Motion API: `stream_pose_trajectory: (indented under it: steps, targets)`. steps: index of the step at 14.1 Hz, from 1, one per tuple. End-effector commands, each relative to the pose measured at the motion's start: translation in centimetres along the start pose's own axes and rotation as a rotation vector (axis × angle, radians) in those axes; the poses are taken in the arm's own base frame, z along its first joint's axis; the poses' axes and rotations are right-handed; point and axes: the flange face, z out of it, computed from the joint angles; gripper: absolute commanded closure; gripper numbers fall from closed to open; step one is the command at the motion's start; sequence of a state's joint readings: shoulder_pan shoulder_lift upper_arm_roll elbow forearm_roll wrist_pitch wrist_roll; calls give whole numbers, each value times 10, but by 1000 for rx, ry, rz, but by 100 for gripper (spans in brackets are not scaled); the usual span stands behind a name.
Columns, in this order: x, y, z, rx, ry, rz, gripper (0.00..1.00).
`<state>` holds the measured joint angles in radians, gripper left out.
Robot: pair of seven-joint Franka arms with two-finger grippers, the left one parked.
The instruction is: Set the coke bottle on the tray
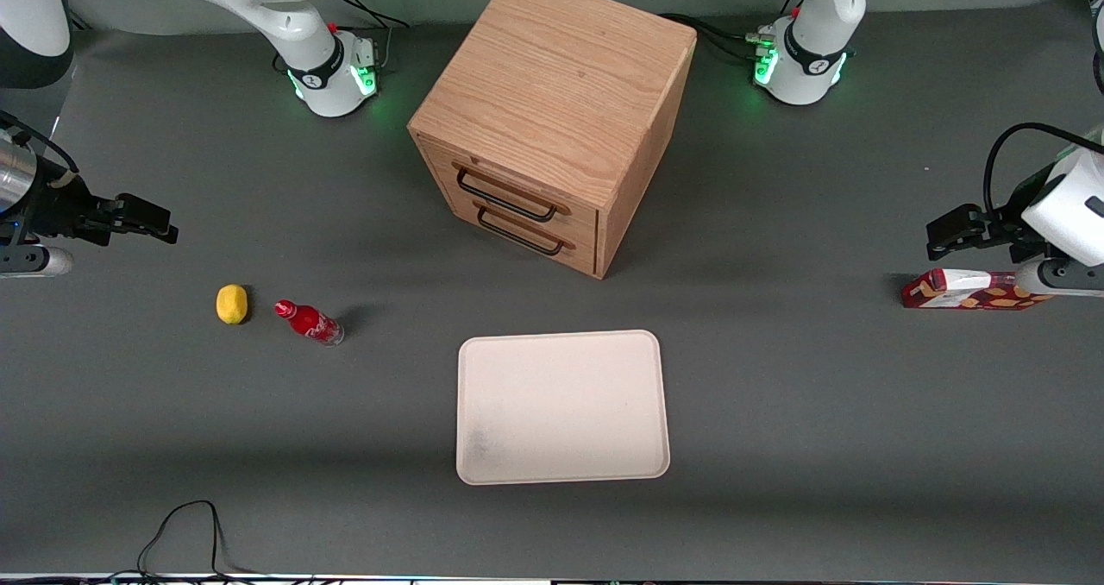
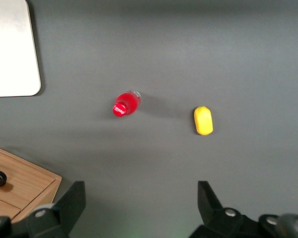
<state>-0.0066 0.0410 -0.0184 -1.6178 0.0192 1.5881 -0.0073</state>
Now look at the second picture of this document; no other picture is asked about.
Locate lower wooden drawer front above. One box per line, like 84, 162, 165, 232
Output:
0, 146, 57, 209

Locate wooden drawer cabinet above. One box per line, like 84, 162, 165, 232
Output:
0, 143, 63, 224

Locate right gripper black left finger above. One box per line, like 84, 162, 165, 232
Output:
27, 180, 86, 238

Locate wooden drawer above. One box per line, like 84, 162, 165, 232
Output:
0, 195, 22, 220
0, 146, 57, 209

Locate white rectangular plastic tray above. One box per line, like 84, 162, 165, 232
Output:
0, 0, 42, 98

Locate upper wooden drawer front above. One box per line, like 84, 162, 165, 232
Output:
0, 195, 22, 220

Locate yellow toy lemon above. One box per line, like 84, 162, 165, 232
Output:
194, 106, 214, 136

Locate red coke bottle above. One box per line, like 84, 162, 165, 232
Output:
112, 90, 142, 117

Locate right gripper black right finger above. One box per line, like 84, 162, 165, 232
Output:
188, 180, 259, 238

